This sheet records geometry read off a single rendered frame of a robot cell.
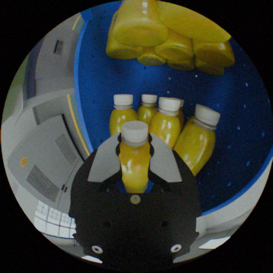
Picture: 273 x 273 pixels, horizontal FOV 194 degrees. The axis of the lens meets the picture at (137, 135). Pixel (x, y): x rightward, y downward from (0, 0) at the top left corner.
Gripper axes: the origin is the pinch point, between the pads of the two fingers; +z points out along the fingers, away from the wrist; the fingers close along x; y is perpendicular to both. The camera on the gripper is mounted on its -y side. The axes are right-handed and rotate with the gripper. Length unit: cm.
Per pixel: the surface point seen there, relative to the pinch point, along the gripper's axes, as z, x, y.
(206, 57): 0.3, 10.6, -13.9
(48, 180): 7, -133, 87
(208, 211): -12.1, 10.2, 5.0
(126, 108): 5.0, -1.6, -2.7
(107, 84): 7.4, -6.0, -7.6
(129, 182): -3.2, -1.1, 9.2
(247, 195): -104, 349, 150
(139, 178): -3.3, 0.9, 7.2
